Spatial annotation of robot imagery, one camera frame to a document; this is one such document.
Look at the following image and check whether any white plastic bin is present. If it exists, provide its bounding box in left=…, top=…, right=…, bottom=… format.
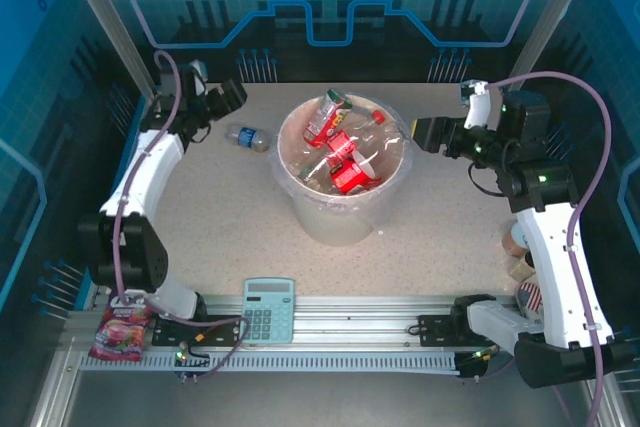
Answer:
left=277, top=93, right=407, bottom=247

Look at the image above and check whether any clear crumpled plastic bottle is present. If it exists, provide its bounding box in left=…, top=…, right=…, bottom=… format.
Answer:
left=378, top=120, right=407, bottom=159

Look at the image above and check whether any small bottle blue label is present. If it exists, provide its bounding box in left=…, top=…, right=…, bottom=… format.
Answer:
left=224, top=125, right=272, bottom=154

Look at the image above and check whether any red paper cup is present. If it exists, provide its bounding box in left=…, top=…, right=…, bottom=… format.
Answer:
left=329, top=149, right=384, bottom=196

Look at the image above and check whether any red green juice carton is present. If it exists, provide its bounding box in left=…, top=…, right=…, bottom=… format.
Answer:
left=303, top=89, right=354, bottom=148

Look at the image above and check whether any brown white paper cup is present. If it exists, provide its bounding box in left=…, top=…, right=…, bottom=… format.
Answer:
left=502, top=221, right=529, bottom=256

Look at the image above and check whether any dark label clear bottle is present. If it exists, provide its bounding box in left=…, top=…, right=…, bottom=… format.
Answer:
left=299, top=155, right=332, bottom=184

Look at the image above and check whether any beige paper cup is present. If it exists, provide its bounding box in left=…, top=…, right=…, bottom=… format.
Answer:
left=509, top=254, right=537, bottom=281

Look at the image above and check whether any stars and stripes cup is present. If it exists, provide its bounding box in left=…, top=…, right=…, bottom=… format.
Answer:
left=517, top=282, right=545, bottom=319

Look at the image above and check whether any light blue calculator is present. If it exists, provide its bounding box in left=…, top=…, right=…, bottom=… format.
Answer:
left=242, top=277, right=296, bottom=346

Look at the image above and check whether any red berry snack packet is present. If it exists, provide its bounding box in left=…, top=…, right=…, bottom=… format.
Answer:
left=88, top=296, right=154, bottom=362

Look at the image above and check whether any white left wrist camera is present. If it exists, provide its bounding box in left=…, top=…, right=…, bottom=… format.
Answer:
left=188, top=59, right=209, bottom=96

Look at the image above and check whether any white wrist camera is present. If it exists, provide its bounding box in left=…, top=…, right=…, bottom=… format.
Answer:
left=188, top=59, right=209, bottom=96
left=458, top=79, right=494, bottom=131

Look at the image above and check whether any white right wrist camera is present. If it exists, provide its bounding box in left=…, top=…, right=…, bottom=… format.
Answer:
left=458, top=79, right=494, bottom=131

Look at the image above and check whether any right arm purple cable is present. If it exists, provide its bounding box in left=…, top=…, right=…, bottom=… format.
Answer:
left=479, top=70, right=614, bottom=427

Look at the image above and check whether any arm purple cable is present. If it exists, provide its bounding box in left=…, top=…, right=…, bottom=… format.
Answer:
left=479, top=70, right=614, bottom=427
left=112, top=50, right=251, bottom=381

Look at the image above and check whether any aluminium frame post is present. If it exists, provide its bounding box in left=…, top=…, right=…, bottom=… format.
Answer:
left=501, top=0, right=604, bottom=104
left=54, top=0, right=165, bottom=102

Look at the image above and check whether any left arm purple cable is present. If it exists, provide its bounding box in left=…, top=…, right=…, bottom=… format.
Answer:
left=112, top=50, right=251, bottom=381

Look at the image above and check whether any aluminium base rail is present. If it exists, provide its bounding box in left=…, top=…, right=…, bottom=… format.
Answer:
left=64, top=294, right=521, bottom=348

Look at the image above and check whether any black cable junction box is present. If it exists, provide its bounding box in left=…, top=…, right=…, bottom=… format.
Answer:
left=457, top=346, right=501, bottom=383
left=172, top=341, right=211, bottom=383

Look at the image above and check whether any white slotted cable duct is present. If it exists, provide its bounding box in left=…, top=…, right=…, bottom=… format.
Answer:
left=79, top=349, right=461, bottom=374

